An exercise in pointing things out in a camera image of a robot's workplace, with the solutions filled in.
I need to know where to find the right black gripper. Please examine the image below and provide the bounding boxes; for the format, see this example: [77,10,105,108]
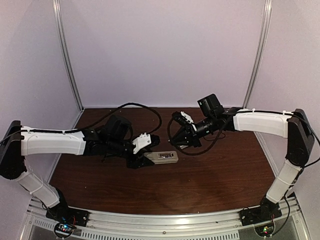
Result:
[170,115,217,148]

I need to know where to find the grey remote control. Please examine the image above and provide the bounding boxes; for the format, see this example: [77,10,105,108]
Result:
[144,151,179,165]

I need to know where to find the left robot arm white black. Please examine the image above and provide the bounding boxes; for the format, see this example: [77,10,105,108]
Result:
[0,115,160,222]

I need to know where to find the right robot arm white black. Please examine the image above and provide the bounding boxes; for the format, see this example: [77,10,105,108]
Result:
[168,94,319,221]

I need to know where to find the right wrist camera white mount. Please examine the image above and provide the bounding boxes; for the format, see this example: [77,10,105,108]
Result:
[172,111,194,126]

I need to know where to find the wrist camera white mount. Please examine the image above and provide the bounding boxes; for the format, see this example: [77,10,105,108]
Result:
[172,111,194,126]
[132,132,160,154]

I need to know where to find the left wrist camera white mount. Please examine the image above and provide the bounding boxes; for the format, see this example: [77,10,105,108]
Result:
[132,132,160,154]

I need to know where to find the right black cable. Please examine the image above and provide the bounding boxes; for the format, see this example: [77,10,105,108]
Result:
[166,114,226,157]

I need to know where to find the black cable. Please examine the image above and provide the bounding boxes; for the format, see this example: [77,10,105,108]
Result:
[166,114,226,157]
[99,101,162,141]

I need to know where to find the left black cable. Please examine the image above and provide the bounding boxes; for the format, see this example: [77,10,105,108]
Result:
[99,101,162,141]

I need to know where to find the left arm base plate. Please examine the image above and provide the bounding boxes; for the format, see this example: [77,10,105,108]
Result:
[45,206,89,227]

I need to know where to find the right aluminium frame post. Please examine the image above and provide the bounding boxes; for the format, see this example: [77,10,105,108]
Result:
[242,0,273,108]

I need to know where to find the aluminium frame post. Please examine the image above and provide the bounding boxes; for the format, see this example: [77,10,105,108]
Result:
[52,0,84,112]
[242,0,273,108]

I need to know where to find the front aluminium rail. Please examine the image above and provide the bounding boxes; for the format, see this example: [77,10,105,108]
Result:
[23,194,305,240]

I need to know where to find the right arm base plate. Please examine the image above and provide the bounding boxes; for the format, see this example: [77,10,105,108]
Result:
[239,206,282,227]

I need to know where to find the left aluminium frame post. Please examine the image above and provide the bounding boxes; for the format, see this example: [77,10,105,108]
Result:
[52,0,84,112]

